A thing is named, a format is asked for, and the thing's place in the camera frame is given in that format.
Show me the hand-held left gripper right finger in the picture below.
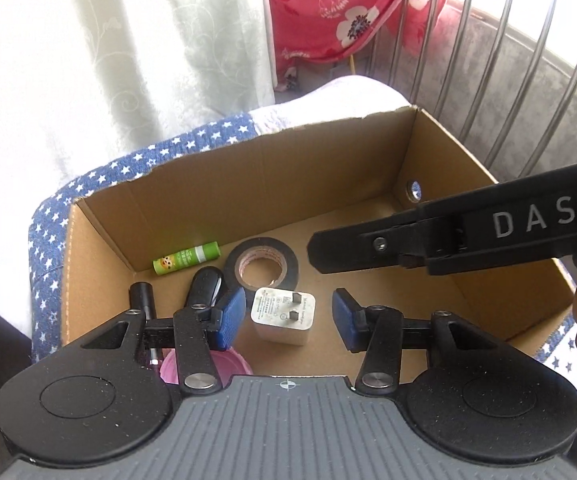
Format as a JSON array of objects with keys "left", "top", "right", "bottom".
[{"left": 332, "top": 287, "right": 499, "bottom": 393}]

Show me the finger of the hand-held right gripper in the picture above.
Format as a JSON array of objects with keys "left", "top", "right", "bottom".
[{"left": 307, "top": 209, "right": 420, "bottom": 275}]

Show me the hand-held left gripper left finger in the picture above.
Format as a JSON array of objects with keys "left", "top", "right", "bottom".
[{"left": 79, "top": 287, "right": 247, "bottom": 393}]

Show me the pink plastic bowl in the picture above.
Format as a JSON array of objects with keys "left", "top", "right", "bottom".
[{"left": 161, "top": 349, "right": 254, "bottom": 387}]

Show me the white charger plug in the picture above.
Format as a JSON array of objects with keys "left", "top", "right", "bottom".
[{"left": 250, "top": 287, "right": 317, "bottom": 347}]

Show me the brown cardboard box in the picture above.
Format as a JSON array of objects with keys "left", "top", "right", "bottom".
[{"left": 61, "top": 104, "right": 576, "bottom": 378}]

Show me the black oval key fob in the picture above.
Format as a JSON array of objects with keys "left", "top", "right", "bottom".
[{"left": 184, "top": 266, "right": 224, "bottom": 311}]

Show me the black tape roll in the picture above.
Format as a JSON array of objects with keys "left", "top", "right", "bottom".
[{"left": 226, "top": 236, "right": 300, "bottom": 291}]

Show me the black cylindrical stick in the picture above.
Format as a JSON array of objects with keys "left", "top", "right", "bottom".
[{"left": 129, "top": 282, "right": 162, "bottom": 367}]

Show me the white star-print cloth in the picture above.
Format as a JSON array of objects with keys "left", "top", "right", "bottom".
[{"left": 248, "top": 75, "right": 577, "bottom": 403}]

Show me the metal railing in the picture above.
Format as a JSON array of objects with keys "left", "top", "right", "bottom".
[{"left": 368, "top": 0, "right": 577, "bottom": 181}]

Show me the grey concrete ledge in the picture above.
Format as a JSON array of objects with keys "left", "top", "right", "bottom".
[{"left": 368, "top": 0, "right": 577, "bottom": 181}]

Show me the red floral cloth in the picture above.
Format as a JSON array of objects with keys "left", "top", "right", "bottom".
[{"left": 261, "top": 0, "right": 461, "bottom": 93}]

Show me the white patterned curtain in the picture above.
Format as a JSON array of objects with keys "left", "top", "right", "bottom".
[{"left": 0, "top": 0, "right": 276, "bottom": 291}]

